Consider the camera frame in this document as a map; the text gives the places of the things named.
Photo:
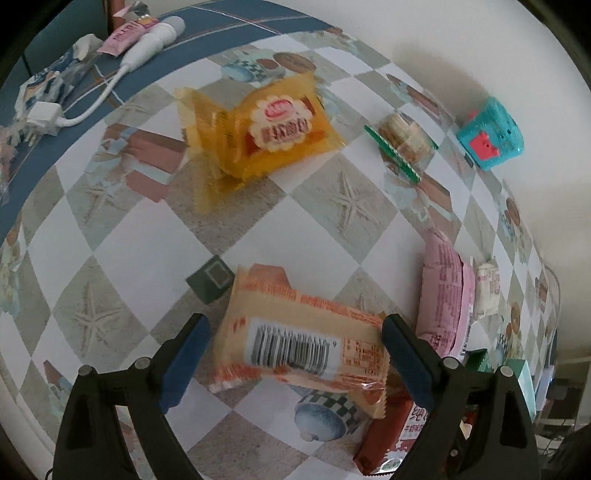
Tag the blue and white snack bag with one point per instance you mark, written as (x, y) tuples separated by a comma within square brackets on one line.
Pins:
[(41, 83)]

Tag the yellow bread packet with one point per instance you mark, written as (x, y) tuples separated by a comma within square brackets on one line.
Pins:
[(277, 124)]

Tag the small pink snack packet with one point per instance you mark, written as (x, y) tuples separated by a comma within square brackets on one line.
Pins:
[(124, 34)]

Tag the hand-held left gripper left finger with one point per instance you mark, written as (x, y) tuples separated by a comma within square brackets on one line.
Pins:
[(184, 360)]

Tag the teal toy box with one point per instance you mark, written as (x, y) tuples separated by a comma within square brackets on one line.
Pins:
[(498, 129)]

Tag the green-edged cracker packet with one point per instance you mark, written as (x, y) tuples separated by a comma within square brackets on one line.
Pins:
[(406, 136)]

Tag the small white snack packet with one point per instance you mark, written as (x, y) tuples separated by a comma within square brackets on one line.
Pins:
[(487, 288)]

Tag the small dark square block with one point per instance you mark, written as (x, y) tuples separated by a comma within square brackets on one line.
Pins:
[(212, 277)]

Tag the clear plastic wrapper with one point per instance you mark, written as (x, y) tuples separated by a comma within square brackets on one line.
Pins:
[(9, 170)]

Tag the red snack packet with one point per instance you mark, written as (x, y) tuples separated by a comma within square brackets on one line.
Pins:
[(392, 438)]

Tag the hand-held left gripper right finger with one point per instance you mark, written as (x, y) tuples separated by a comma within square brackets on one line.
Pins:
[(411, 360)]

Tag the large pink snack packet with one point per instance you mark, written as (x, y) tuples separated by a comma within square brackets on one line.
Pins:
[(445, 286)]

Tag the orange barcode snack packet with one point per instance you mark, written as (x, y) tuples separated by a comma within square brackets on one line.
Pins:
[(295, 332)]

